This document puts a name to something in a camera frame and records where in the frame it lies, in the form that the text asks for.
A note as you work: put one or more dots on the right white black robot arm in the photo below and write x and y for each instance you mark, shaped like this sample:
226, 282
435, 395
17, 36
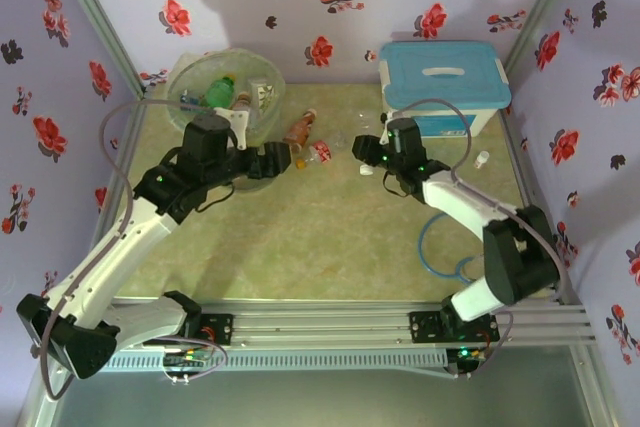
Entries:
455, 197

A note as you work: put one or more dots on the black controller with green light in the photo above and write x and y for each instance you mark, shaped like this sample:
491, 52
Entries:
467, 357

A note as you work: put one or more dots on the blue plastic tube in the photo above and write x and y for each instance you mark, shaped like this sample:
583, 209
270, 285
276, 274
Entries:
419, 247

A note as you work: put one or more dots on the aluminium frame post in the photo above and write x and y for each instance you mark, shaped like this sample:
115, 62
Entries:
542, 2
95, 17

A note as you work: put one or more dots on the white storage box blue lid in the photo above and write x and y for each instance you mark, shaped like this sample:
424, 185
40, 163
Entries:
440, 72

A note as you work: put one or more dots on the right aluminium frame post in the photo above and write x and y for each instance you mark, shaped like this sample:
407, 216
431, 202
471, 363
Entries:
542, 2

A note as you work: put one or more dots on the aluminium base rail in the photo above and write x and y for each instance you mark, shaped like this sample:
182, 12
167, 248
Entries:
320, 322

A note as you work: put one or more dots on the clear bottle red cola label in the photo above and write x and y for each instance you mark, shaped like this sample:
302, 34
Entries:
321, 152

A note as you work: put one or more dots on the black mounting plate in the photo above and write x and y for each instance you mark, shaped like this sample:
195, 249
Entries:
425, 327
220, 329

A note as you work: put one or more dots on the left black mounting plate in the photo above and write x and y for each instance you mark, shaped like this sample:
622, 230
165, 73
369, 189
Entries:
220, 329

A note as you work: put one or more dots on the brown tea plastic bottle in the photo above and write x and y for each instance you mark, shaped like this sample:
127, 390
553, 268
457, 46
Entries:
242, 103

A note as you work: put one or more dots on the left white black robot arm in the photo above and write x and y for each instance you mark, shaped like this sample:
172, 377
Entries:
110, 257

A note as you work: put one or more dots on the green plastic bottle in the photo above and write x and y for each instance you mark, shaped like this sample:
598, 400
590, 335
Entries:
220, 92

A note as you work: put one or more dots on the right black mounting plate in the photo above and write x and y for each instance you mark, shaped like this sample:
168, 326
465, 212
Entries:
425, 327

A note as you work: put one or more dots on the left aluminium frame post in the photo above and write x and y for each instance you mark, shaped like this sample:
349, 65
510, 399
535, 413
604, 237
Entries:
95, 17

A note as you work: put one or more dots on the green circuit board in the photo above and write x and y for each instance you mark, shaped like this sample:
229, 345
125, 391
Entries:
185, 358

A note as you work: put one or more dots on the brown coffee plastic bottle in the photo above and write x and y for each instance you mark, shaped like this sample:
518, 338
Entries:
300, 131

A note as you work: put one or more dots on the clear plastic waste bin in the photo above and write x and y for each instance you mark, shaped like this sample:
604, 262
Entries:
185, 82

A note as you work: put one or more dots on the small white bottle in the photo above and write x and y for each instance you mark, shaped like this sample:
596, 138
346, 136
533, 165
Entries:
481, 159

